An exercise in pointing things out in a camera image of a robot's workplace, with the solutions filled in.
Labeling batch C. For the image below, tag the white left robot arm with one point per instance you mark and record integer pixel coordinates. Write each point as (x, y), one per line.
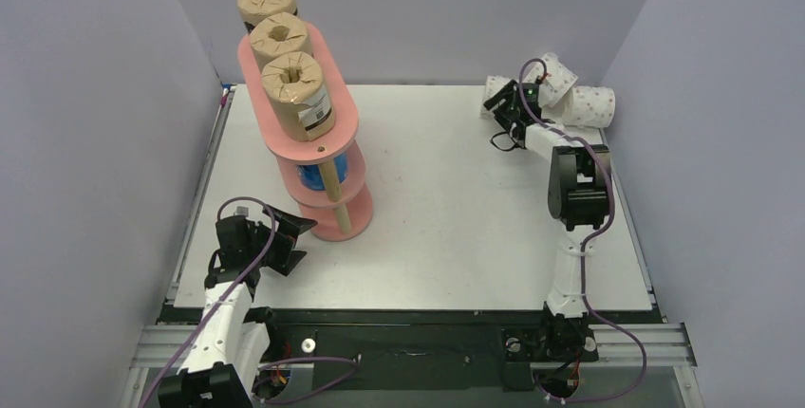
(219, 362)

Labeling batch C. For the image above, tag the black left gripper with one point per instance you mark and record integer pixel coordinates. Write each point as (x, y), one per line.
(287, 235)

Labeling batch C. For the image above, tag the white dotted roll top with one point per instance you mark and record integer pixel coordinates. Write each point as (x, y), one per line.
(557, 83)

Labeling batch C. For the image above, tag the brown roll front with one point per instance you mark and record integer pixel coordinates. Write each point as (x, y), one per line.
(277, 35)

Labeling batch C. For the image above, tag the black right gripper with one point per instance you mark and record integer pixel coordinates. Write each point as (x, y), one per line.
(503, 108)

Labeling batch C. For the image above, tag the white dotted roll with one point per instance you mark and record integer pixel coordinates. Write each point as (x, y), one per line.
(493, 85)
(588, 106)
(557, 83)

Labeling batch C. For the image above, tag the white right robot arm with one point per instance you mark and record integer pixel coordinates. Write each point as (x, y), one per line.
(580, 188)

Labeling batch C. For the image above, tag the brown paper roll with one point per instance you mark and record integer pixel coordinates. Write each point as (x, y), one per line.
(252, 12)

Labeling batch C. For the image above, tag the pink three-tier shelf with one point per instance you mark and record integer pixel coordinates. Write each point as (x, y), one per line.
(351, 214)

